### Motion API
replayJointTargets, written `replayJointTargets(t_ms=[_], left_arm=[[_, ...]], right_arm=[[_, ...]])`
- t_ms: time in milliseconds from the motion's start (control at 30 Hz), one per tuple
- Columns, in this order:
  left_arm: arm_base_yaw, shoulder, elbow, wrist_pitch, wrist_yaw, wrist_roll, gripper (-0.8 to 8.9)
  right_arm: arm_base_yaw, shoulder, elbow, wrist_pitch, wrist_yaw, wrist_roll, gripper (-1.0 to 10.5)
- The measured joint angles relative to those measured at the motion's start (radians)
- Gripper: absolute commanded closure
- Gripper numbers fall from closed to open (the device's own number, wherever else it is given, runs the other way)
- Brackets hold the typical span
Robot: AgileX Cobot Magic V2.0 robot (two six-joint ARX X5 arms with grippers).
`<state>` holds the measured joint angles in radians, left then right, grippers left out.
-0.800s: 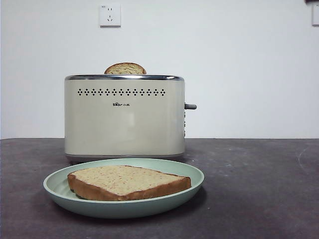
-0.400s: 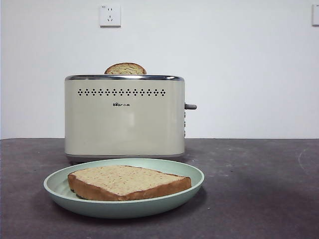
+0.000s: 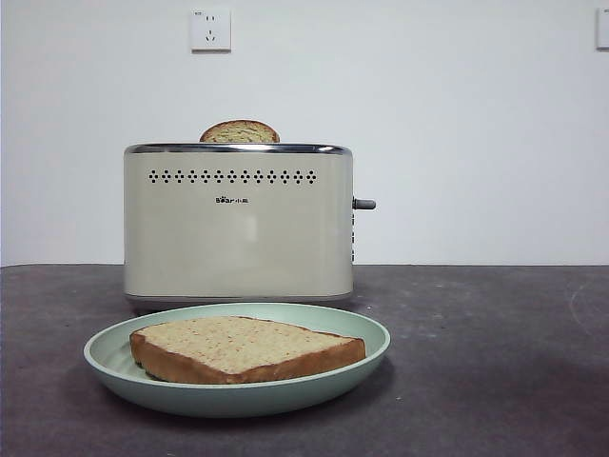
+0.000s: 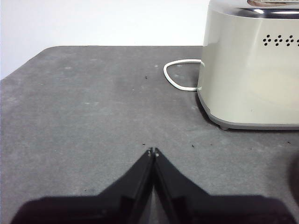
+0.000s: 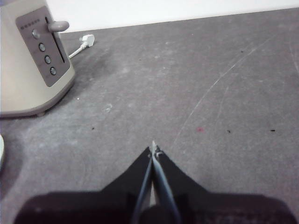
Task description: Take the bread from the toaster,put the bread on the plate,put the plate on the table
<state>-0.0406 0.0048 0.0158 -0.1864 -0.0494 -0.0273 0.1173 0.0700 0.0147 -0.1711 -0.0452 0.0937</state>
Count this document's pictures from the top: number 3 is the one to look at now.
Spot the square brown bread slice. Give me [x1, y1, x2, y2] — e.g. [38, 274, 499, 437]
[128, 315, 367, 386]

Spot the pale green round plate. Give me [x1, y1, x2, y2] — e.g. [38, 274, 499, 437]
[83, 302, 392, 419]

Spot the cream two-slot toaster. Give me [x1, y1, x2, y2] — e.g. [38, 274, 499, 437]
[123, 142, 378, 315]

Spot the round-topped bread slice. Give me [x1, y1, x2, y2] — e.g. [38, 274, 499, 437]
[198, 120, 281, 144]

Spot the white wall power socket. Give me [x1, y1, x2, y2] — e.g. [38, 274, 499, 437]
[190, 8, 233, 53]

